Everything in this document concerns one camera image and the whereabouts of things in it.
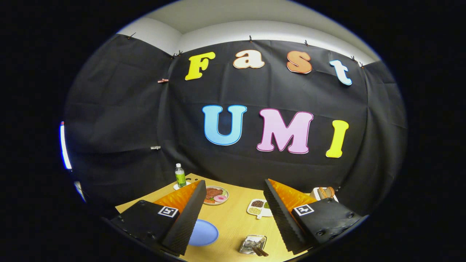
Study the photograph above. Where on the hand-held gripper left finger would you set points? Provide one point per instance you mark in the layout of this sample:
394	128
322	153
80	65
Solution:
187	222

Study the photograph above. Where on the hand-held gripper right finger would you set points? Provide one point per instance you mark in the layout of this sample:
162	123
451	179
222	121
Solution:
282	222

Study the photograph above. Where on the blue round plate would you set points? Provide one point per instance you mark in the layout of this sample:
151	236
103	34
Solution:
204	233

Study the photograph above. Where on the white divided bean tray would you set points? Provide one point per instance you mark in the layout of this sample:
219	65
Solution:
264	213

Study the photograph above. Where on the pile of soy beans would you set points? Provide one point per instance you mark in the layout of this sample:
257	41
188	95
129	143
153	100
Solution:
254	210

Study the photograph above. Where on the pile of red beans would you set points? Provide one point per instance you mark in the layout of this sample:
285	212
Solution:
257	203

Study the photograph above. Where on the white square coaster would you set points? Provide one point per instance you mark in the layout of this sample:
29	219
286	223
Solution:
175	187

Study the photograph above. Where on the brown meat piece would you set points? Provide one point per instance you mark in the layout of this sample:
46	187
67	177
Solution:
214	193

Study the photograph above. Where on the pink ham slice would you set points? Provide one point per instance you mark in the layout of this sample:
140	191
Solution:
220	198

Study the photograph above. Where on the white toaster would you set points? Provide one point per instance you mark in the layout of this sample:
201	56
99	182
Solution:
315	194

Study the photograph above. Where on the green drink bottle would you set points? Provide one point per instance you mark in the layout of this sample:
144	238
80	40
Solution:
180	178

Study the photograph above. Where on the perforated steel square tray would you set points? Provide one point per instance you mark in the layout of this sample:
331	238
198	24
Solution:
245	250

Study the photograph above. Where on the oval white food plate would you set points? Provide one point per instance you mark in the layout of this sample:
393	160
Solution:
225	191

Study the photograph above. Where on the toast bread slice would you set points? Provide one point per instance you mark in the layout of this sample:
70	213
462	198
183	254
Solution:
331	191
322	193

